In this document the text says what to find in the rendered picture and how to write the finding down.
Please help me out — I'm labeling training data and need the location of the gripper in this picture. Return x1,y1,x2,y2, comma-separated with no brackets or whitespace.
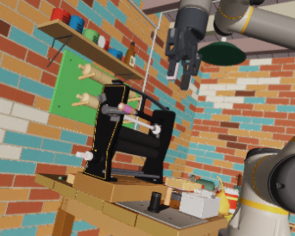
166,26,204,91

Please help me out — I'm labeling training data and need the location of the white release lever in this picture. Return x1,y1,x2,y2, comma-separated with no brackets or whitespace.
122,115,162,135

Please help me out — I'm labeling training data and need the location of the wooden roller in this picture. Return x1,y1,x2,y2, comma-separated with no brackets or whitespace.
77,63,117,86
71,91,102,111

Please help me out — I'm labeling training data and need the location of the black wringer body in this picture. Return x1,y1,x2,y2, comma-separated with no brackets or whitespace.
82,80,177,185

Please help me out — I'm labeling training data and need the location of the green pendant lamp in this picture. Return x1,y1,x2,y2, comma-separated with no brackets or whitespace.
198,40,248,67

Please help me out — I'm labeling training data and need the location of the brown glass bottle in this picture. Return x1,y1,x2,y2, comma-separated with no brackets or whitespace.
123,41,137,69

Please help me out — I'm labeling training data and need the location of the blue tin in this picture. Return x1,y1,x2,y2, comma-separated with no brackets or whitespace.
106,47,124,61
68,15,86,34

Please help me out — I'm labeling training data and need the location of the green tin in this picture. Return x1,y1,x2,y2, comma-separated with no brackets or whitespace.
82,28,101,45

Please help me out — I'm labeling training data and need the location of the light wooden block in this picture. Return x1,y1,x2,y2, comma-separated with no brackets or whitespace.
164,177,204,192

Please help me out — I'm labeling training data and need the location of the green pegboard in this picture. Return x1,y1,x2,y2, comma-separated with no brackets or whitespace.
47,49,135,130

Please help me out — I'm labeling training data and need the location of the green rounded container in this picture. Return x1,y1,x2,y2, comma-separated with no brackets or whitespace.
195,178,217,192

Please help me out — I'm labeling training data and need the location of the brown box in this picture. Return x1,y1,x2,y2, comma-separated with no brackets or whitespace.
168,190,184,210

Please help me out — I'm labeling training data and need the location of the wooden base board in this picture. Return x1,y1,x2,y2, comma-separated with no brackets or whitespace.
72,171,171,203

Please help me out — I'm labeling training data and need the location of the black cylinder holder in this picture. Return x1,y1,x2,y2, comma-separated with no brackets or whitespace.
147,190,169,214

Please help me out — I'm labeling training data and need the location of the white box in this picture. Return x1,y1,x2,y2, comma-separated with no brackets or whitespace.
179,190,222,220

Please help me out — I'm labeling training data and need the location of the yellow oil can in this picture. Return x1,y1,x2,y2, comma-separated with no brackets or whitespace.
215,175,231,217

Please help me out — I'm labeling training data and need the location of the grey mat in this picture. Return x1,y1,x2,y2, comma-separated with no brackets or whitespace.
115,199,210,230

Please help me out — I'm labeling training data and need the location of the small wooden block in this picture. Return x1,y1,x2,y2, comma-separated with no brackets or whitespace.
66,173,78,185

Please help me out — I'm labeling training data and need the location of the wooden workbench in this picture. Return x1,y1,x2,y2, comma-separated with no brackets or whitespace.
34,171,230,236

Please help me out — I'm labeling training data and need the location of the white wall pipe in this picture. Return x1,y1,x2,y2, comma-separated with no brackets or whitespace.
139,13,164,115

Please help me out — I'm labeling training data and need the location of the grey crank with pink handle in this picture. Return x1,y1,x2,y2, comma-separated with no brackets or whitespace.
97,94,140,122

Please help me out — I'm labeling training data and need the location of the wooden wall shelf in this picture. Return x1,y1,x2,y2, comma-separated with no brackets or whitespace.
36,18,147,82

